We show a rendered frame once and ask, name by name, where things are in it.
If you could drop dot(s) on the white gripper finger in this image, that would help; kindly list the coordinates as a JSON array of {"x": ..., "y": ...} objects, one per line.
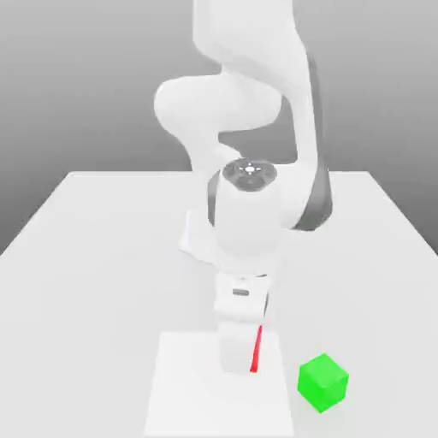
[{"x": 236, "y": 349}]

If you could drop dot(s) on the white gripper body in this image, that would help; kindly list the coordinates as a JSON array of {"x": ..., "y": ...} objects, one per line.
[{"x": 241, "y": 306}]

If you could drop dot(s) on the small red cube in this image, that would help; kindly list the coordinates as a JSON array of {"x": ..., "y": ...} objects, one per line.
[{"x": 255, "y": 356}]

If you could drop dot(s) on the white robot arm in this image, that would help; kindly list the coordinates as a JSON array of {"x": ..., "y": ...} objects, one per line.
[{"x": 246, "y": 212}]

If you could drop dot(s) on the small green cube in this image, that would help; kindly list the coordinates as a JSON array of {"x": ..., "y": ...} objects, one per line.
[{"x": 322, "y": 383}]

